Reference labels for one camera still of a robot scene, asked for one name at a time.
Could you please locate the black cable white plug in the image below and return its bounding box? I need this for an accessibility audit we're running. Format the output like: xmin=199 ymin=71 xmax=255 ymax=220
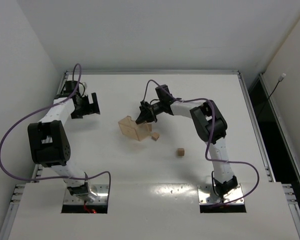
xmin=262 ymin=73 xmax=286 ymax=107

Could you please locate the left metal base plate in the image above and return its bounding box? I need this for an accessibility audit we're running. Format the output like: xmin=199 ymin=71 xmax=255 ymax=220
xmin=63 ymin=184 xmax=110 ymax=206

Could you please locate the metal base plate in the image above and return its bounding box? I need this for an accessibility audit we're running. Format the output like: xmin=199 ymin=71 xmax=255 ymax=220
xmin=63 ymin=184 xmax=110 ymax=206
xmin=197 ymin=184 xmax=245 ymax=205

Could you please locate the clear amber plastic bin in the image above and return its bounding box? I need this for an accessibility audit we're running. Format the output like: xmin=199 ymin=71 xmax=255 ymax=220
xmin=118 ymin=116 xmax=151 ymax=142

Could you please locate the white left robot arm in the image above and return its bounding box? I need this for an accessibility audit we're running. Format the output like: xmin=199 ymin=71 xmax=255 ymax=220
xmin=28 ymin=80 xmax=100 ymax=203

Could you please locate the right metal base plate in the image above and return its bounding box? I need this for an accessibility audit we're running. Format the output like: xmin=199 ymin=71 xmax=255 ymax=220
xmin=197 ymin=184 xmax=245 ymax=205

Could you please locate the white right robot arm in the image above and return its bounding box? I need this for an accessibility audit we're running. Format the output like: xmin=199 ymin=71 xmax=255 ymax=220
xmin=136 ymin=84 xmax=238 ymax=198

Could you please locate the aluminium table frame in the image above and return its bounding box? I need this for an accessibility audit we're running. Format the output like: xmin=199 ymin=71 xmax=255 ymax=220
xmin=9 ymin=70 xmax=300 ymax=240

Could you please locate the wood cube block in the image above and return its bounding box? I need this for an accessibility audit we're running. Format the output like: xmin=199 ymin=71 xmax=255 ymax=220
xmin=177 ymin=148 xmax=185 ymax=157
xmin=151 ymin=132 xmax=160 ymax=141

